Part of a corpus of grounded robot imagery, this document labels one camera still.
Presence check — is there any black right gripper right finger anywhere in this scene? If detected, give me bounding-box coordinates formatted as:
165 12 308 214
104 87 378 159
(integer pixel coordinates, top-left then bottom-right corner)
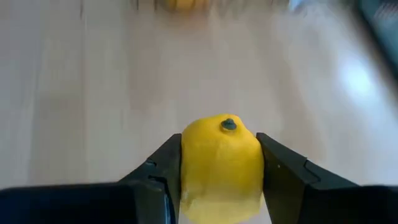
256 132 398 224

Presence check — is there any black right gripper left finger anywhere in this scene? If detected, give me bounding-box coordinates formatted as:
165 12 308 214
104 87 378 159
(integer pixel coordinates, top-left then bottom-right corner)
0 133 183 224

